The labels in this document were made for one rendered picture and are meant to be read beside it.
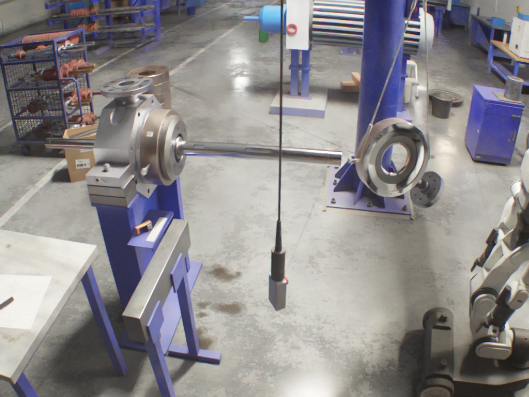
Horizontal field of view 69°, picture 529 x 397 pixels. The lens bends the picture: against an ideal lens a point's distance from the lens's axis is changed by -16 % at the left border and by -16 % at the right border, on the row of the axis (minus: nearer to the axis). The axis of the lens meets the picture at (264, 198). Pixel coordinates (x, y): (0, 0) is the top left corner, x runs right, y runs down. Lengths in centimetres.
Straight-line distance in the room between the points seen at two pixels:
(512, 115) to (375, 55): 200
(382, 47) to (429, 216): 145
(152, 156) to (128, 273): 62
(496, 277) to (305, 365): 113
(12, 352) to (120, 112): 118
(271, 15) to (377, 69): 239
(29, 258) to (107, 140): 65
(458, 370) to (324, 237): 155
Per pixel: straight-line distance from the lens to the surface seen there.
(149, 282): 173
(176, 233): 195
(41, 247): 207
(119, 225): 210
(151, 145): 204
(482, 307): 217
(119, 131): 206
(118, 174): 197
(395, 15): 336
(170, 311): 280
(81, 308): 299
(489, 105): 476
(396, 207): 377
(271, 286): 149
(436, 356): 243
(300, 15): 533
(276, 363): 251
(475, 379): 244
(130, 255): 219
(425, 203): 226
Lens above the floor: 201
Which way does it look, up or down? 32 degrees down
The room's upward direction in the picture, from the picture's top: straight up
